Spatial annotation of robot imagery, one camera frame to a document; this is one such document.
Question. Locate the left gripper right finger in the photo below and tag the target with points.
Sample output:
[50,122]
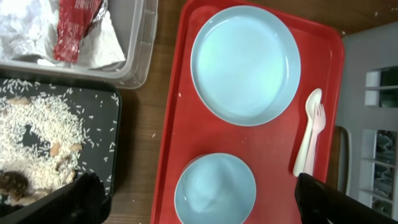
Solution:
[319,203]

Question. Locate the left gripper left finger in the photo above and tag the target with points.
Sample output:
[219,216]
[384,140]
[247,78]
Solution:
[82,201]

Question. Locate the pink plastic fork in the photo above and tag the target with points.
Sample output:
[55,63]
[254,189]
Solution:
[318,126]

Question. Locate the light blue bowl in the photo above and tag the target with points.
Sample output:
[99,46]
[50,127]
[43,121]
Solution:
[215,188]

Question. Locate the white plastic spoon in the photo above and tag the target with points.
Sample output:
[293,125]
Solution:
[312,100]

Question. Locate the light blue plate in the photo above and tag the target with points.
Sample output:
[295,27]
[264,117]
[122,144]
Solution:
[245,65]

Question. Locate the white napkin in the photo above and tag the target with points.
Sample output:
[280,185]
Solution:
[29,33]

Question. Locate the red sauce packet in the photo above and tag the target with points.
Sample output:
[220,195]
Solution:
[75,17]

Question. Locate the black food waste tray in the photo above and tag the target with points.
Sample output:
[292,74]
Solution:
[52,134]

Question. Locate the grey dishwasher rack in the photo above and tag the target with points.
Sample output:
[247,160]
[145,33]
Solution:
[367,116]

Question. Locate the clear plastic waste bin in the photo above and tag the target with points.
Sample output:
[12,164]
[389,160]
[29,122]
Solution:
[135,24]

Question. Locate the red serving tray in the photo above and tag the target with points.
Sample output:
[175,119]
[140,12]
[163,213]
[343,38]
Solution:
[270,149]

